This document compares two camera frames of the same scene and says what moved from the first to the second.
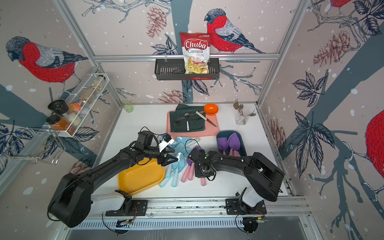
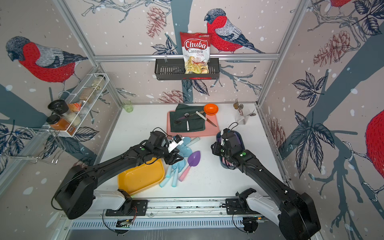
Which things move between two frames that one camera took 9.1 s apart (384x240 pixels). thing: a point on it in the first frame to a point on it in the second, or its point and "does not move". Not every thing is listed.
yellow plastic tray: (146, 173) does not move
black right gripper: (198, 175) to (215, 150)
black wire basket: (174, 70) does not move
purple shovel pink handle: (189, 163) does not move
